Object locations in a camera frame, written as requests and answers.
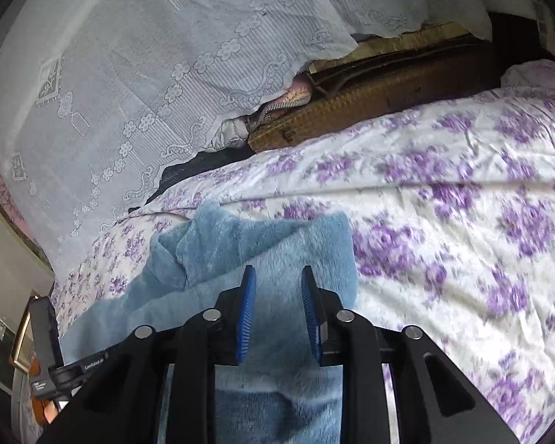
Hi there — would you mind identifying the white lace cover cloth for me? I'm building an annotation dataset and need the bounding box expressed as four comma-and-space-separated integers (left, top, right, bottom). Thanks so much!
0, 0, 491, 275

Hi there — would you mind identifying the black dark clothing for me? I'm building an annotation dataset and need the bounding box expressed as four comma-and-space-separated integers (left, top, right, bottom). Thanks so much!
146, 143, 255, 204

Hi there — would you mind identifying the person left hand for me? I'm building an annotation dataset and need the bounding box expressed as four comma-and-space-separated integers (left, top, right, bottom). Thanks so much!
28, 357, 61, 427

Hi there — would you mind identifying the woven brown bamboo mat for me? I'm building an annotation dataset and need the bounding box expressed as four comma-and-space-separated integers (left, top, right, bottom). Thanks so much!
248, 23, 499, 152

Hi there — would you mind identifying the blue fleece baby onesie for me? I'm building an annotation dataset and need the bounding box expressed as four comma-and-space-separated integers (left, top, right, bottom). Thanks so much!
62, 202, 358, 443

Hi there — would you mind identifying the pink white folded bedding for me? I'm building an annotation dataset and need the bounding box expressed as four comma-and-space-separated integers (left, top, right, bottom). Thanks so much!
205, 74, 313, 152

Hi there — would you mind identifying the purple floral bed quilt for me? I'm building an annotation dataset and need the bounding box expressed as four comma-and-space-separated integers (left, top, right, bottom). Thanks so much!
52, 60, 555, 443

